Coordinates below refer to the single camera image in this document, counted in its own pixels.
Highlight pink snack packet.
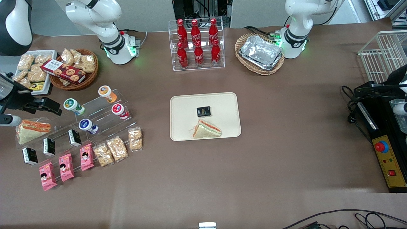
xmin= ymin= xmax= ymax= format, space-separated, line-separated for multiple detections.
xmin=59 ymin=153 xmax=75 ymax=182
xmin=80 ymin=143 xmax=95 ymax=171
xmin=39 ymin=162 xmax=58 ymax=191

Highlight clear acrylic stepped gum stand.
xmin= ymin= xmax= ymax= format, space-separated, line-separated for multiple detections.
xmin=74 ymin=89 xmax=137 ymax=142

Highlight beige plastic tray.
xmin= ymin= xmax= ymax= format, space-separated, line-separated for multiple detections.
xmin=170 ymin=92 xmax=241 ymax=141

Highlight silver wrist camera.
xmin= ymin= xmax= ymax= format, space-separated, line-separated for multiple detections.
xmin=0 ymin=114 xmax=22 ymax=127
xmin=393 ymin=102 xmax=407 ymax=116

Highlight white rectangular snack tray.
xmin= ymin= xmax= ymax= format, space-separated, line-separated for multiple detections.
xmin=12 ymin=50 xmax=58 ymax=96

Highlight black control box cable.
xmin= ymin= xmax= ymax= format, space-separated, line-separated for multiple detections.
xmin=341 ymin=85 xmax=373 ymax=143

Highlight clear acrylic bottle rack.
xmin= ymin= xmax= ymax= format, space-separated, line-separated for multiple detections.
xmin=169 ymin=17 xmax=225 ymax=72

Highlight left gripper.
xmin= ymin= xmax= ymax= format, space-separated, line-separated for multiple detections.
xmin=354 ymin=64 xmax=407 ymax=98

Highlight dark equipment rack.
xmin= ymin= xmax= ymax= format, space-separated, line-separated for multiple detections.
xmin=173 ymin=0 xmax=231 ymax=27

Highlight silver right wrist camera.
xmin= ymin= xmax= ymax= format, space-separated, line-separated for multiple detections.
xmin=0 ymin=114 xmax=22 ymax=127

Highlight orange cap gum bottle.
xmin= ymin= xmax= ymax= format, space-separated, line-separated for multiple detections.
xmin=98 ymin=85 xmax=117 ymax=103

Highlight white wire basket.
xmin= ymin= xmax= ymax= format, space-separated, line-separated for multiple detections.
xmin=358 ymin=30 xmax=407 ymax=85

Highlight red cap gum bottle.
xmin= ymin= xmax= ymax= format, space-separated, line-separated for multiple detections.
xmin=111 ymin=103 xmax=130 ymax=120

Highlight light wicker oval basket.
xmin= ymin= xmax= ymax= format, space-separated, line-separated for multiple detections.
xmin=235 ymin=33 xmax=285 ymax=75

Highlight red cola bottle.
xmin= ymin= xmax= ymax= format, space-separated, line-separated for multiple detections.
xmin=177 ymin=42 xmax=189 ymax=68
xmin=194 ymin=41 xmax=204 ymax=66
xmin=191 ymin=19 xmax=201 ymax=46
xmin=209 ymin=18 xmax=219 ymax=45
xmin=211 ymin=39 xmax=221 ymax=66
xmin=177 ymin=19 xmax=188 ymax=48

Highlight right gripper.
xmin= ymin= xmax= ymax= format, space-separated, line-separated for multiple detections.
xmin=0 ymin=73 xmax=63 ymax=116

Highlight brown wicker snack basket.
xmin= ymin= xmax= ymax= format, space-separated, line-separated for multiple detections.
xmin=49 ymin=49 xmax=99 ymax=91

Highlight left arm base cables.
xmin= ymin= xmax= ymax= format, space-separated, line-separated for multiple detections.
xmin=243 ymin=25 xmax=282 ymax=41

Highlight clear acrylic stepped snack stand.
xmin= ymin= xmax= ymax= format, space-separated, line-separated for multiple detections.
xmin=14 ymin=111 xmax=85 ymax=167

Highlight wrapped triangle sandwich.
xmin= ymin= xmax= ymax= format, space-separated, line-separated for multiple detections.
xmin=191 ymin=119 xmax=222 ymax=139
xmin=16 ymin=119 xmax=52 ymax=145

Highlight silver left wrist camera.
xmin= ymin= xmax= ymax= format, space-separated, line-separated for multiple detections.
xmin=393 ymin=102 xmax=407 ymax=116

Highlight grey shelf unit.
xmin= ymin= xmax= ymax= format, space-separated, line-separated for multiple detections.
xmin=364 ymin=0 xmax=407 ymax=23

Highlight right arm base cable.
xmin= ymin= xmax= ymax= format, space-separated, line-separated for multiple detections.
xmin=120 ymin=29 xmax=148 ymax=49

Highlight clear nut cracker packet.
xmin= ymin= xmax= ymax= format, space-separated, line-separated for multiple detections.
xmin=107 ymin=136 xmax=129 ymax=163
xmin=93 ymin=143 xmax=114 ymax=167
xmin=128 ymin=127 xmax=143 ymax=151

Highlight aluminium foil tray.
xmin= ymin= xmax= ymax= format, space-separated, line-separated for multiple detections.
xmin=239 ymin=35 xmax=283 ymax=71

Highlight blue cap gum bottle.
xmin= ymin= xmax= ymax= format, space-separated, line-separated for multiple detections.
xmin=79 ymin=119 xmax=99 ymax=134

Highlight small black white carton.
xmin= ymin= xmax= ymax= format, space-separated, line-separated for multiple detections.
xmin=22 ymin=147 xmax=38 ymax=166
xmin=68 ymin=129 xmax=82 ymax=147
xmin=43 ymin=137 xmax=56 ymax=156

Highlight black cables at table edge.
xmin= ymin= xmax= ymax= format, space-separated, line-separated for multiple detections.
xmin=281 ymin=209 xmax=407 ymax=229

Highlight black control box yellow panel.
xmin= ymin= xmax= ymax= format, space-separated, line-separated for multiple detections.
xmin=356 ymin=95 xmax=407 ymax=193

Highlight red cookie box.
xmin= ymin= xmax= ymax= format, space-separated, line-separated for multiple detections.
xmin=40 ymin=59 xmax=86 ymax=85

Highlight green cap gum bottle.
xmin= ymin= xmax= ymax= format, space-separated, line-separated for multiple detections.
xmin=63 ymin=98 xmax=86 ymax=115

